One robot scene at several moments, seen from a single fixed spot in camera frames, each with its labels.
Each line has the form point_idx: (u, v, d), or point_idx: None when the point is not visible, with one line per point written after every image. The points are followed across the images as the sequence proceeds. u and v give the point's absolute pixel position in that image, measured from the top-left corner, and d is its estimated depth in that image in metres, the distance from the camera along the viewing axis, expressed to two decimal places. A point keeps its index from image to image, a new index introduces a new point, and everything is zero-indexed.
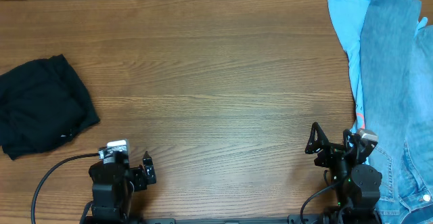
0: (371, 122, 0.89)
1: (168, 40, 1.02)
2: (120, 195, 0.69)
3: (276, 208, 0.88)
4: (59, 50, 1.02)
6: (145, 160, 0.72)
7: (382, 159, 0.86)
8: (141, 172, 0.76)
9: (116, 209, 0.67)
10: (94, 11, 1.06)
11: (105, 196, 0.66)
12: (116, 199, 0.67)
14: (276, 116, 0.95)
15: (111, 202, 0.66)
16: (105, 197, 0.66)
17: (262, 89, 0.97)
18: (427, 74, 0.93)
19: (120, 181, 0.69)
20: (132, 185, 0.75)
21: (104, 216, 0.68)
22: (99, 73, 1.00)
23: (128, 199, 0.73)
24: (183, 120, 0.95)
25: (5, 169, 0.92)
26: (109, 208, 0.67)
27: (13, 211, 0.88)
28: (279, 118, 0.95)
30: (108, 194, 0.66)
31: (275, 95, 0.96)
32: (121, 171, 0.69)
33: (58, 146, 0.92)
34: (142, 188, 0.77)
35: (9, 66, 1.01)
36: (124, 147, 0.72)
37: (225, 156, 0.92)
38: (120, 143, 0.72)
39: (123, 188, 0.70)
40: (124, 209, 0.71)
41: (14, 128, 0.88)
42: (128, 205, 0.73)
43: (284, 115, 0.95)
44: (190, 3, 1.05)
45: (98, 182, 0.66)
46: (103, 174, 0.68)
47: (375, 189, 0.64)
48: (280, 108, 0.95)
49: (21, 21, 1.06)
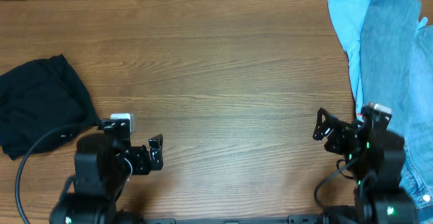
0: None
1: (168, 40, 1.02)
2: (105, 169, 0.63)
3: (275, 208, 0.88)
4: (59, 50, 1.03)
6: (152, 141, 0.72)
7: None
8: (143, 153, 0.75)
9: (101, 183, 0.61)
10: (93, 11, 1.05)
11: (90, 166, 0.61)
12: (101, 172, 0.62)
14: (276, 116, 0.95)
15: (96, 174, 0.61)
16: (89, 168, 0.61)
17: (262, 89, 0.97)
18: (427, 75, 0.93)
19: (107, 152, 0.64)
20: (130, 165, 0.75)
21: (88, 193, 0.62)
22: (99, 73, 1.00)
23: (116, 177, 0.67)
24: (183, 120, 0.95)
25: (5, 169, 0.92)
26: (94, 183, 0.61)
27: (13, 211, 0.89)
28: (279, 118, 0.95)
30: (93, 164, 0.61)
31: (275, 95, 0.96)
32: (108, 143, 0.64)
33: (58, 146, 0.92)
34: (144, 171, 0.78)
35: (10, 66, 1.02)
36: (128, 121, 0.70)
37: (225, 156, 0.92)
38: (124, 116, 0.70)
39: (110, 164, 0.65)
40: (109, 185, 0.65)
41: (14, 128, 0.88)
42: (116, 186, 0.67)
43: (284, 115, 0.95)
44: (190, 3, 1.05)
45: (82, 152, 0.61)
46: (87, 145, 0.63)
47: (398, 149, 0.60)
48: (280, 109, 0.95)
49: (21, 20, 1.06)
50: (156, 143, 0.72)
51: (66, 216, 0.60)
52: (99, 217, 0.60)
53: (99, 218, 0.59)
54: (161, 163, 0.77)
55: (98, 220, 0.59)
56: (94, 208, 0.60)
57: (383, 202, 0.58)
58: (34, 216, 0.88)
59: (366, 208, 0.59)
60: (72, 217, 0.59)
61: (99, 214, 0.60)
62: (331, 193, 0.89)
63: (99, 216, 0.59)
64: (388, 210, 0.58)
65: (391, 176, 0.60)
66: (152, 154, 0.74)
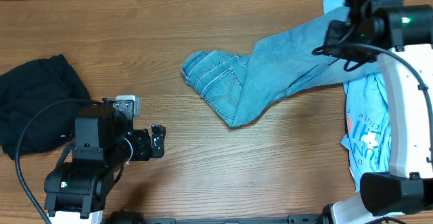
0: (362, 132, 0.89)
1: (168, 40, 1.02)
2: (107, 137, 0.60)
3: (276, 208, 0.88)
4: (59, 50, 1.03)
6: (154, 126, 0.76)
7: (373, 158, 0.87)
8: (143, 136, 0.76)
9: (100, 149, 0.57)
10: (93, 11, 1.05)
11: (91, 130, 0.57)
12: (103, 138, 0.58)
14: (225, 101, 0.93)
15: (97, 139, 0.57)
16: (90, 132, 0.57)
17: (216, 65, 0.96)
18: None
19: (109, 119, 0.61)
20: (130, 147, 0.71)
21: (86, 160, 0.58)
22: (99, 73, 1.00)
23: (116, 153, 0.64)
24: (183, 121, 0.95)
25: (5, 168, 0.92)
26: (93, 147, 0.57)
27: (13, 211, 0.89)
28: (224, 110, 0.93)
30: (95, 128, 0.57)
31: (220, 74, 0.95)
32: (109, 112, 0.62)
33: (58, 146, 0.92)
34: (143, 158, 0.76)
35: (9, 66, 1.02)
36: (131, 101, 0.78)
37: (225, 156, 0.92)
38: (128, 98, 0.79)
39: (111, 132, 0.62)
40: (109, 156, 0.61)
41: (14, 128, 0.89)
42: (117, 159, 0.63)
43: (231, 101, 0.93)
44: (190, 3, 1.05)
45: (84, 115, 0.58)
46: (89, 111, 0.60)
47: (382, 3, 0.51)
48: (224, 93, 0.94)
49: (20, 20, 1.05)
50: (159, 127, 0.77)
51: (62, 181, 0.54)
52: (96, 184, 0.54)
53: (95, 185, 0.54)
54: (162, 151, 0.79)
55: (94, 187, 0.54)
56: (90, 174, 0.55)
57: (396, 11, 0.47)
58: (34, 216, 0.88)
59: (377, 20, 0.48)
60: (67, 181, 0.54)
61: (95, 181, 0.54)
62: (331, 193, 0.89)
63: (96, 183, 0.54)
64: (400, 19, 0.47)
65: None
66: (153, 140, 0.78)
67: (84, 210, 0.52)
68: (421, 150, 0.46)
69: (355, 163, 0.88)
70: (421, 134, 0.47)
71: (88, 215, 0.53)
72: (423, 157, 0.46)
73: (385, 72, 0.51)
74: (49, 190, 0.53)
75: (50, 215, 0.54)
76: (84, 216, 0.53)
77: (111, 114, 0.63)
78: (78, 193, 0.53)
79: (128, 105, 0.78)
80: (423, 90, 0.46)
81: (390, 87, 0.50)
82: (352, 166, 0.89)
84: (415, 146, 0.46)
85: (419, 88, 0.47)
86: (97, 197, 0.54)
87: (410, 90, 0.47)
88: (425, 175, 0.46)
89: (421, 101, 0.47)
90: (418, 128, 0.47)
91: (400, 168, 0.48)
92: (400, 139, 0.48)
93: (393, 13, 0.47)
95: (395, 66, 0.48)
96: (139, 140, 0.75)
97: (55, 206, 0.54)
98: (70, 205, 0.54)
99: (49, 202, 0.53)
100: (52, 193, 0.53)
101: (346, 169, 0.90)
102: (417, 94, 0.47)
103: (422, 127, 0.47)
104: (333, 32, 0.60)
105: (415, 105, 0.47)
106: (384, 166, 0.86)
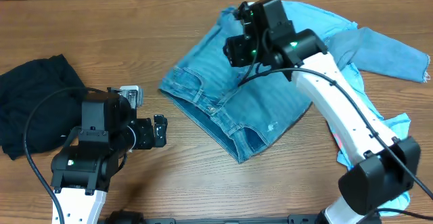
0: None
1: (168, 40, 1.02)
2: (112, 121, 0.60)
3: (276, 208, 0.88)
4: (59, 50, 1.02)
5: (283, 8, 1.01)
6: (156, 116, 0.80)
7: None
8: (147, 125, 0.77)
9: (106, 131, 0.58)
10: (94, 11, 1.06)
11: (97, 113, 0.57)
12: (109, 120, 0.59)
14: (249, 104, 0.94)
15: (102, 121, 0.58)
16: (96, 116, 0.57)
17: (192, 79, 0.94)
18: (413, 94, 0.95)
19: (116, 103, 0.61)
20: (134, 135, 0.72)
21: (91, 142, 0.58)
22: (99, 72, 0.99)
23: (122, 139, 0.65)
24: (183, 121, 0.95)
25: (5, 168, 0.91)
26: (99, 130, 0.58)
27: (12, 211, 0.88)
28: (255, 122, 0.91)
30: (100, 112, 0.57)
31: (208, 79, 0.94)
32: (116, 97, 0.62)
33: (58, 147, 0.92)
34: (146, 146, 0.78)
35: (9, 66, 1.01)
36: (135, 91, 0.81)
37: (225, 156, 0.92)
38: (133, 87, 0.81)
39: (117, 118, 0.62)
40: (114, 139, 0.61)
41: (15, 128, 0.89)
42: (122, 145, 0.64)
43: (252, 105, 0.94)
44: (190, 3, 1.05)
45: (90, 99, 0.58)
46: (95, 96, 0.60)
47: (281, 18, 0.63)
48: (239, 108, 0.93)
49: (20, 20, 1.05)
50: (162, 117, 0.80)
51: (69, 160, 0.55)
52: (101, 164, 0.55)
53: (101, 166, 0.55)
54: (164, 140, 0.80)
55: (99, 168, 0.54)
56: (97, 155, 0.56)
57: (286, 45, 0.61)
58: (33, 216, 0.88)
59: (275, 55, 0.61)
60: (74, 160, 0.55)
61: (101, 161, 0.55)
62: (331, 193, 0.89)
63: (101, 164, 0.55)
64: (291, 47, 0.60)
65: (279, 20, 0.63)
66: (156, 130, 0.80)
67: (89, 187, 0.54)
68: (360, 131, 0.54)
69: None
70: (354, 120, 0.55)
71: (93, 191, 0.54)
72: (366, 135, 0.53)
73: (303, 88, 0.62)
74: (55, 168, 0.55)
75: (56, 192, 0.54)
76: (88, 193, 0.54)
77: (118, 99, 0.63)
78: (84, 172, 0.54)
79: (131, 94, 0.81)
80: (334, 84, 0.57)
81: (315, 98, 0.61)
82: None
84: (354, 130, 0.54)
85: (331, 84, 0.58)
86: (102, 178, 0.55)
87: (326, 89, 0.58)
88: (377, 150, 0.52)
89: (338, 93, 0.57)
90: (349, 118, 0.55)
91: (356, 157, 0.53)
92: (343, 132, 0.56)
93: (287, 47, 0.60)
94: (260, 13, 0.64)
95: (305, 78, 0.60)
96: (143, 128, 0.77)
97: (61, 183, 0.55)
98: (75, 183, 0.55)
99: (55, 179, 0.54)
100: (59, 171, 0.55)
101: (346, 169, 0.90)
102: (332, 90, 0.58)
103: (349, 115, 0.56)
104: (237, 46, 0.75)
105: (339, 104, 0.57)
106: None
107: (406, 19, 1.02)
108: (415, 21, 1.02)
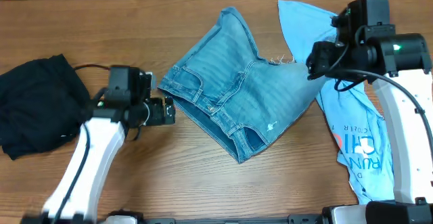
0: (354, 143, 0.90)
1: (168, 40, 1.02)
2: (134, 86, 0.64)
3: (276, 208, 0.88)
4: (59, 50, 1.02)
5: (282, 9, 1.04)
6: None
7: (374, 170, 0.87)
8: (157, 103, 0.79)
9: (129, 91, 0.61)
10: (94, 11, 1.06)
11: (123, 76, 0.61)
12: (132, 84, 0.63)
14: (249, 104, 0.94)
15: (126, 82, 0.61)
16: (121, 78, 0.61)
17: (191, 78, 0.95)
18: None
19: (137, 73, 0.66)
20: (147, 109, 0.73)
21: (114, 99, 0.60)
22: (99, 72, 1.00)
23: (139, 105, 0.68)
24: (183, 121, 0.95)
25: (5, 168, 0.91)
26: (122, 89, 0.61)
27: (12, 211, 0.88)
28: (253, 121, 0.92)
30: (125, 75, 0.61)
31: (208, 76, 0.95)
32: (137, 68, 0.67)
33: (58, 147, 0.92)
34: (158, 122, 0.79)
35: (9, 66, 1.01)
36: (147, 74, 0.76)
37: (225, 156, 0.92)
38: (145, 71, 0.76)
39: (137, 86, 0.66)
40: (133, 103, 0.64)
41: (15, 128, 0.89)
42: (139, 111, 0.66)
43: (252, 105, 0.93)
44: (190, 3, 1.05)
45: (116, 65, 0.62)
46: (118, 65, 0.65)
47: (383, 17, 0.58)
48: (238, 108, 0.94)
49: (20, 20, 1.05)
50: None
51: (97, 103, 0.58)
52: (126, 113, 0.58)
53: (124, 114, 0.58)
54: None
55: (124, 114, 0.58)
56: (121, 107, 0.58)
57: (388, 41, 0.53)
58: None
59: (369, 49, 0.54)
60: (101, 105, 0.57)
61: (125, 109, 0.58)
62: (330, 193, 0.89)
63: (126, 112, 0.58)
64: (392, 47, 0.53)
65: (380, 19, 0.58)
66: None
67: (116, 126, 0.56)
68: (426, 173, 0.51)
69: (356, 177, 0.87)
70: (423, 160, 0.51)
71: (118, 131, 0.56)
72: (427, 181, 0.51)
73: (381, 97, 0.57)
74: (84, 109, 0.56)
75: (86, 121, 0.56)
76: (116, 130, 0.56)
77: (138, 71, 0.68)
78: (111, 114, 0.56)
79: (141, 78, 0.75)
80: (419, 113, 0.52)
81: (389, 113, 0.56)
82: (351, 179, 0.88)
84: (417, 170, 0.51)
85: (417, 112, 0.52)
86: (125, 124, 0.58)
87: (408, 114, 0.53)
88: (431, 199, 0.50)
89: (419, 123, 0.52)
90: (419, 153, 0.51)
91: (404, 193, 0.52)
92: (402, 164, 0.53)
93: (386, 42, 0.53)
94: (360, 9, 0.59)
95: (391, 91, 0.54)
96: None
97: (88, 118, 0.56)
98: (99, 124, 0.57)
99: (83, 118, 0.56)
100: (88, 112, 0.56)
101: (346, 169, 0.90)
102: (415, 118, 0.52)
103: (421, 152, 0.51)
104: (323, 50, 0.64)
105: (413, 133, 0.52)
106: (386, 170, 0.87)
107: (406, 19, 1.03)
108: (415, 21, 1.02)
